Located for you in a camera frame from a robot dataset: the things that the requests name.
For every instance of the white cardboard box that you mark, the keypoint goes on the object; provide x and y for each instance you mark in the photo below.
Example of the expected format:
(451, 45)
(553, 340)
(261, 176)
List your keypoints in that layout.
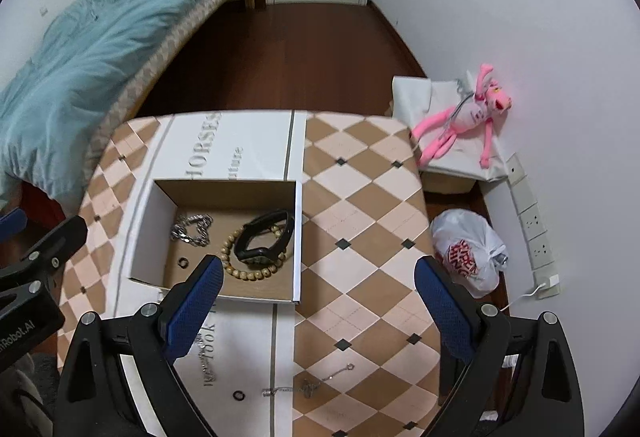
(150, 237)

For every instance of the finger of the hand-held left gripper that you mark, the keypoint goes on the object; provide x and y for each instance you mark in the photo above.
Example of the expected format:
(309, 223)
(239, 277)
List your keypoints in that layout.
(10, 222)
(52, 242)

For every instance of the brown checkered tablecloth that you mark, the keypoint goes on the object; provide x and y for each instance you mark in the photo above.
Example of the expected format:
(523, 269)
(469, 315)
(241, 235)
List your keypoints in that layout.
(365, 197)

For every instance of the bed with patterned mattress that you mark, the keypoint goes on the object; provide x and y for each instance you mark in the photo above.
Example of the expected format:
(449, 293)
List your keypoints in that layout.
(165, 47)

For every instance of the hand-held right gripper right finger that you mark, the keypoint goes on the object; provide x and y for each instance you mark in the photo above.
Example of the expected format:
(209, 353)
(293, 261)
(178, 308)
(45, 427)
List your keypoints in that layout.
(445, 312)

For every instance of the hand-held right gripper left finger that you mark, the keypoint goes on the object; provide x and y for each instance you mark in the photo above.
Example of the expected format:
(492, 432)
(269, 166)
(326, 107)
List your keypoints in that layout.
(196, 304)

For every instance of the large white printed flat carton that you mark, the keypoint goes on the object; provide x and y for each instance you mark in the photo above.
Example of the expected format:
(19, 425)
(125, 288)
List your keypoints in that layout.
(240, 142)

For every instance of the pink plush toy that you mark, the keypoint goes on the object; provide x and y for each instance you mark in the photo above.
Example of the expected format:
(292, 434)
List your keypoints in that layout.
(462, 119)

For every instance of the white power strip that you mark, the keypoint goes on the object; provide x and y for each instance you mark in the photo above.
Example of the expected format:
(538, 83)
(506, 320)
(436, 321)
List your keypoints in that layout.
(532, 222)

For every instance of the black smart band watch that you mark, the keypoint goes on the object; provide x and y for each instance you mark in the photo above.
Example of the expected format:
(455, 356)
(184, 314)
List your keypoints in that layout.
(260, 242)

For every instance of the blue quilt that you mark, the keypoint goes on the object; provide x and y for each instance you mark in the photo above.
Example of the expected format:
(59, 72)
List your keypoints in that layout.
(80, 67)

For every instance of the white plastic bag red print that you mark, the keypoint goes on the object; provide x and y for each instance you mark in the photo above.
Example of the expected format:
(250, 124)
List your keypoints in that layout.
(462, 247)

